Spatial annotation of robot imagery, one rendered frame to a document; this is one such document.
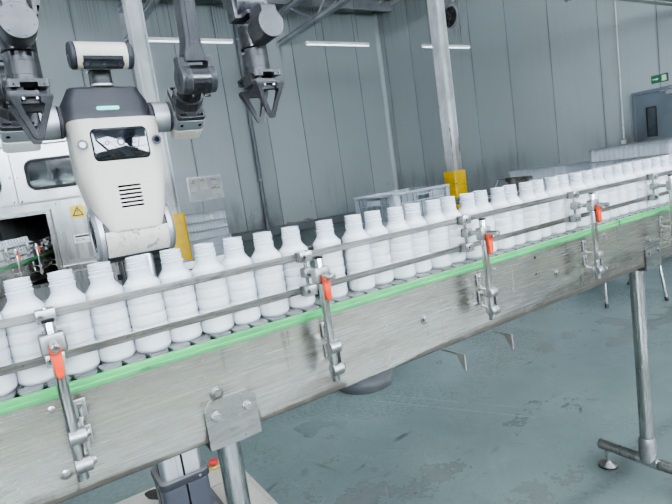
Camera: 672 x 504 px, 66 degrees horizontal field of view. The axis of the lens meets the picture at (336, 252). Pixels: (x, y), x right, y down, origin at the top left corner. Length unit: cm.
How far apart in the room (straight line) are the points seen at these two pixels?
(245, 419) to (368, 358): 29
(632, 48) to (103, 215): 1128
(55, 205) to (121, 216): 315
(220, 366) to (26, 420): 30
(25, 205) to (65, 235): 37
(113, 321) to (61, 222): 374
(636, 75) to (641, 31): 79
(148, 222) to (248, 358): 67
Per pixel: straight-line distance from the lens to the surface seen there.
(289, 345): 101
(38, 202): 470
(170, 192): 884
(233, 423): 99
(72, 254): 464
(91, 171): 151
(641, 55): 1198
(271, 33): 115
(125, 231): 152
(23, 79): 106
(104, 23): 1390
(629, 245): 189
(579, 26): 1268
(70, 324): 91
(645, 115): 1184
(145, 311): 93
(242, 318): 99
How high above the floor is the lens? 124
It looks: 8 degrees down
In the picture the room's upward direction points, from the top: 8 degrees counter-clockwise
